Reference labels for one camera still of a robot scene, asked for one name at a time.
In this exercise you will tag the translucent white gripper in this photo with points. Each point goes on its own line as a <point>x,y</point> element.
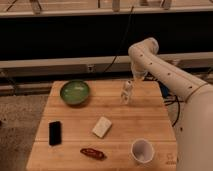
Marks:
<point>138,74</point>

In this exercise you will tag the clear plastic bottle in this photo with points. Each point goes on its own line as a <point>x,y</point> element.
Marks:
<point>126,92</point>

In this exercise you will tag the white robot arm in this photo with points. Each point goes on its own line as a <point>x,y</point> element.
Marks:
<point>195,144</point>

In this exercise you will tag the green bowl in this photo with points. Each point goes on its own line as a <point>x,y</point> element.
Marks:
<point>75,92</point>

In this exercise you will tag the wooden table board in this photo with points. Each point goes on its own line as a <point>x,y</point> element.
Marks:
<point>144,117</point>

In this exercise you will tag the white paper cup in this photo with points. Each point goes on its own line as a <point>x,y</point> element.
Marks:
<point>142,151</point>

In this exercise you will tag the black rectangular block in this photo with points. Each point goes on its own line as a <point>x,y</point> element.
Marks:
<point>55,137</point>

